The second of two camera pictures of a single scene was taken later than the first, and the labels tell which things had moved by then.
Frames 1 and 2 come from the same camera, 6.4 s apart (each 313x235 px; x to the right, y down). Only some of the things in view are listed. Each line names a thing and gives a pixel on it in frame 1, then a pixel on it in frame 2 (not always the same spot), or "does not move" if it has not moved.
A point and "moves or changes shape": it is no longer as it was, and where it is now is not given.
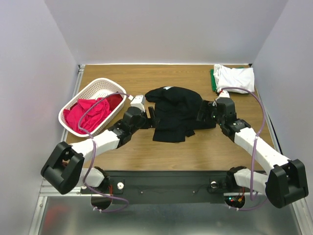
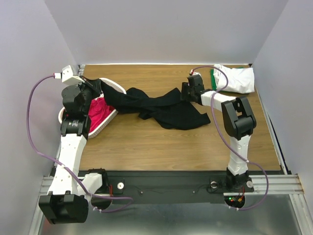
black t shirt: x=176 y=113 moves or changes shape
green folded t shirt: x=214 y=86 does not move
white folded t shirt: x=241 y=78 does not move
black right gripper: x=203 y=110 to x=185 y=91
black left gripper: x=152 y=122 to x=95 y=84
